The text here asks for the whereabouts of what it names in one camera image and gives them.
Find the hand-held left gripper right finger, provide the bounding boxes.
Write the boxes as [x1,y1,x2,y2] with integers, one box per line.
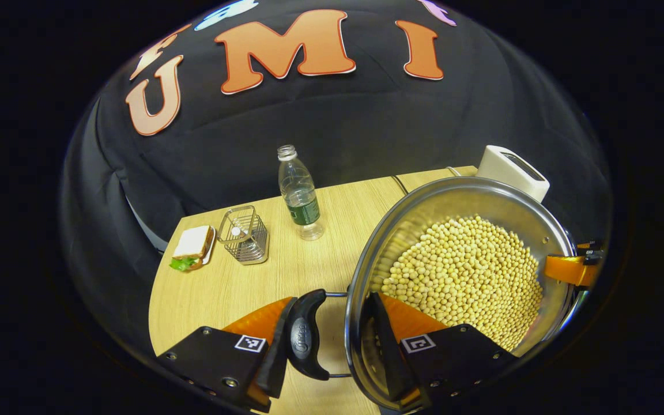
[367,292,520,411]

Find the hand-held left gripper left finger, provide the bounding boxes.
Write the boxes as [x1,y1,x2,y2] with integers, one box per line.
[156,297,299,413]

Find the steel pot with black handles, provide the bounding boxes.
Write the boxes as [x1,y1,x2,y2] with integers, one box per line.
[285,176,579,413]

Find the pile of soybeans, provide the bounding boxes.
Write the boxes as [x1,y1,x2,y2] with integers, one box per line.
[381,215,545,352]

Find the white toaster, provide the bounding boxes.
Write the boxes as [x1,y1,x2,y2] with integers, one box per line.
[475,145,550,203]

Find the small white plate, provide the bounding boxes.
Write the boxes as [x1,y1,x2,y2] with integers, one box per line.
[172,226,218,269]

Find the sandwich with lettuce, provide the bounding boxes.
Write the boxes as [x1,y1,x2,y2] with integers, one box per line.
[169,225,216,272]

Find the clear plastic water bottle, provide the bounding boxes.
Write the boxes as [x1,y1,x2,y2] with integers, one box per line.
[277,144,326,242]

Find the metal wire basket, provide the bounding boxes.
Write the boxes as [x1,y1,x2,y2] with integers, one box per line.
[217,205,270,266]

